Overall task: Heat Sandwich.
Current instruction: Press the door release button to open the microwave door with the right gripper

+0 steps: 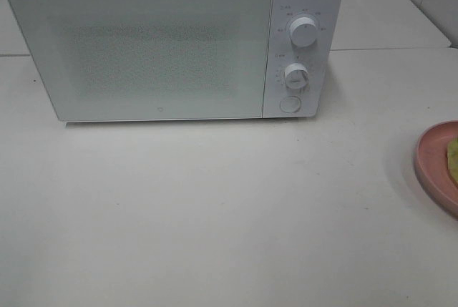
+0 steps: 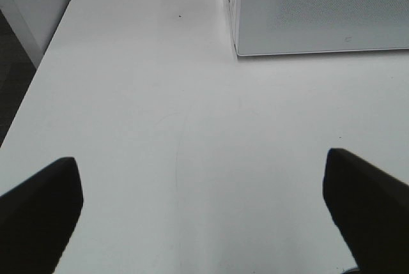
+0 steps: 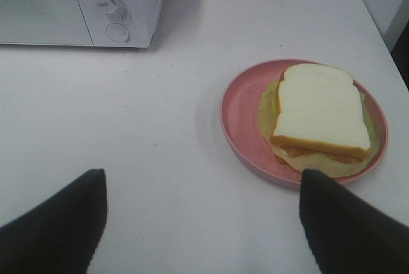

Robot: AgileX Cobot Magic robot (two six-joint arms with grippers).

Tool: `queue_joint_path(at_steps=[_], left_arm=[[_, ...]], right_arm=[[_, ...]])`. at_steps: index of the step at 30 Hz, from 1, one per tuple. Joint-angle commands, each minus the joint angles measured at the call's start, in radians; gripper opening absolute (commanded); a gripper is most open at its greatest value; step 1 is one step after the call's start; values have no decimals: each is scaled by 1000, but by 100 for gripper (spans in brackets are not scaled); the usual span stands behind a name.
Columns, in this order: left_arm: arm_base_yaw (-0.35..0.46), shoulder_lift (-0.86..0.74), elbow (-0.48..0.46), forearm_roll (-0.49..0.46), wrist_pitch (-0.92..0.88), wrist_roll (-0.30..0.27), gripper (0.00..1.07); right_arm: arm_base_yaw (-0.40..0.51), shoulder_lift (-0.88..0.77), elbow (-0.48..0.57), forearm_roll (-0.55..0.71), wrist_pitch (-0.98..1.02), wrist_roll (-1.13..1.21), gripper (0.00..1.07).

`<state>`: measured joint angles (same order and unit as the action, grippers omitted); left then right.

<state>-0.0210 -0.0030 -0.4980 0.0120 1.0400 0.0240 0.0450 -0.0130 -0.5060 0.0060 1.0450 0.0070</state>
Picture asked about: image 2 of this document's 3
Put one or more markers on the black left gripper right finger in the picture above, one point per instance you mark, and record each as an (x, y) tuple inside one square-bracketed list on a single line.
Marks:
[(370, 209)]

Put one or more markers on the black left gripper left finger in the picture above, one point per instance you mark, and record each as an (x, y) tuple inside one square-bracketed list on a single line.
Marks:
[(38, 217)]

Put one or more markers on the white microwave door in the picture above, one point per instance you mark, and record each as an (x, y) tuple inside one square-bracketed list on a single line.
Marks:
[(270, 27)]

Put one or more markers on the white microwave oven body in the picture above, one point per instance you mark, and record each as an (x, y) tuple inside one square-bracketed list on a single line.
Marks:
[(233, 12)]

